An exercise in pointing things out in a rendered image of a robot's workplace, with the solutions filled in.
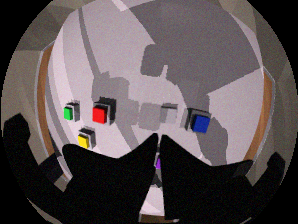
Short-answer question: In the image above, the purple button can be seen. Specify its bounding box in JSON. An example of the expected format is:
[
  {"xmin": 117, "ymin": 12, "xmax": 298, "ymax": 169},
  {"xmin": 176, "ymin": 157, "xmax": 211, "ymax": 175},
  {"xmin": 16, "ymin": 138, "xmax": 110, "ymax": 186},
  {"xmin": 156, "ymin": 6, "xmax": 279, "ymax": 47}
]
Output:
[{"xmin": 154, "ymin": 147, "xmax": 161, "ymax": 168}]

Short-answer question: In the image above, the red button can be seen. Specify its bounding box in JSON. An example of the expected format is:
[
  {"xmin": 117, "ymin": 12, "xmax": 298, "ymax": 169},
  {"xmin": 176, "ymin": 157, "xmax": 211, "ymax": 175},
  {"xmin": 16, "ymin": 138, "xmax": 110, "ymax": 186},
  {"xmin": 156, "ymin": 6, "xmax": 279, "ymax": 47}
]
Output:
[{"xmin": 93, "ymin": 101, "xmax": 116, "ymax": 125}]

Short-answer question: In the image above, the blue button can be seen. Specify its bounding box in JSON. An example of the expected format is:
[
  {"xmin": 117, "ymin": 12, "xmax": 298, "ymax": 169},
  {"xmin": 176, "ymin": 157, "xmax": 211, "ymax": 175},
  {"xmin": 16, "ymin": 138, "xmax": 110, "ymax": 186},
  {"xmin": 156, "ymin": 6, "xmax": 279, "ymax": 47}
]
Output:
[{"xmin": 185, "ymin": 107, "xmax": 212, "ymax": 135}]

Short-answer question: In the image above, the yellow button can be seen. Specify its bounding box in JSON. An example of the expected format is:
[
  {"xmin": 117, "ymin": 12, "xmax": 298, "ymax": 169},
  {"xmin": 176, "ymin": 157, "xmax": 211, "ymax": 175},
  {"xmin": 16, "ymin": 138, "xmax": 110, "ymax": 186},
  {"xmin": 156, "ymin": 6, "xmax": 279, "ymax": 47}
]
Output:
[{"xmin": 78, "ymin": 128, "xmax": 97, "ymax": 149}]

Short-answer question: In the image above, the green button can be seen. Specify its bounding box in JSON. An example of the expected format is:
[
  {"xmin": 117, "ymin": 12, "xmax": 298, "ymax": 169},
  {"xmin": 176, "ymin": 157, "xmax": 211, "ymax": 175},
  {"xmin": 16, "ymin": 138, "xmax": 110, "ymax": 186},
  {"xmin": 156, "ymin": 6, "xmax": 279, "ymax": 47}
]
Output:
[{"xmin": 64, "ymin": 103, "xmax": 80, "ymax": 121}]

